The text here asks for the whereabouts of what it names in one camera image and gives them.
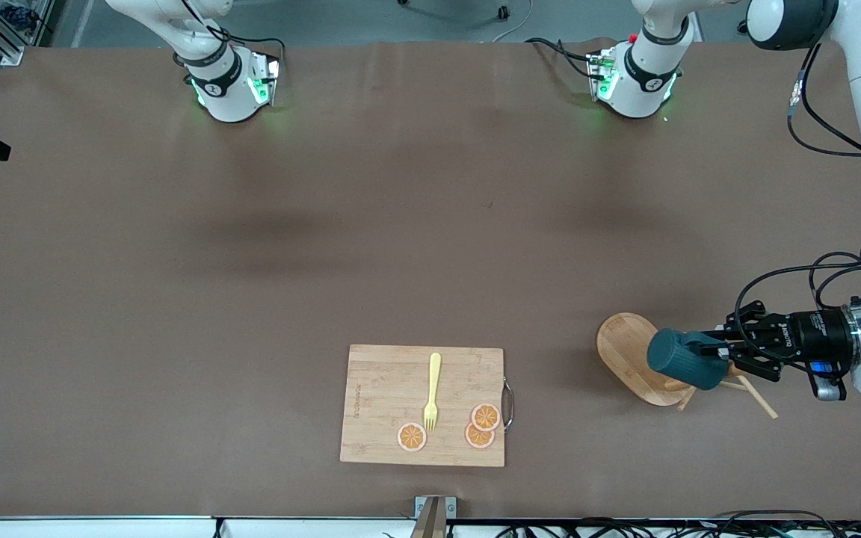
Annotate teal cup yellow inside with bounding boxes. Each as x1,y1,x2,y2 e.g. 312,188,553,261
646,328,731,392

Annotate wooden mug tree rack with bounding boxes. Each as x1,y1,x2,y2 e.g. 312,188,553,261
596,312,780,421

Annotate yellow plastic fork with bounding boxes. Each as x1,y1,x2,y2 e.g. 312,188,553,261
423,352,443,433

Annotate brown table cover sheet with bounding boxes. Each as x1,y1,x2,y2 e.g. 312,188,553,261
0,37,861,521

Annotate black cable bundle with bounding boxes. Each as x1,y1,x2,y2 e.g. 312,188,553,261
496,510,861,538

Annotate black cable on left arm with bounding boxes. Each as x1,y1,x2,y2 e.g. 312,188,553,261
732,45,861,318

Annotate black right arm base cable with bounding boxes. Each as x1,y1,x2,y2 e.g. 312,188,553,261
206,26,287,75

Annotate black arm base cable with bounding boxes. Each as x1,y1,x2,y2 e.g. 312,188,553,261
525,37,597,80
206,26,287,75

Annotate black left arm base cable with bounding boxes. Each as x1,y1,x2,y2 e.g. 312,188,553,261
525,37,597,80

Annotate metal bracket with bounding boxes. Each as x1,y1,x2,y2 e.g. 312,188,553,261
410,495,457,538

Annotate bamboo cutting board metal handle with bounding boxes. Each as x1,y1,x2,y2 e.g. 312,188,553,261
339,344,515,469

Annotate white floor cable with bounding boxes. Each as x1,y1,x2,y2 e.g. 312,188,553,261
492,0,534,43

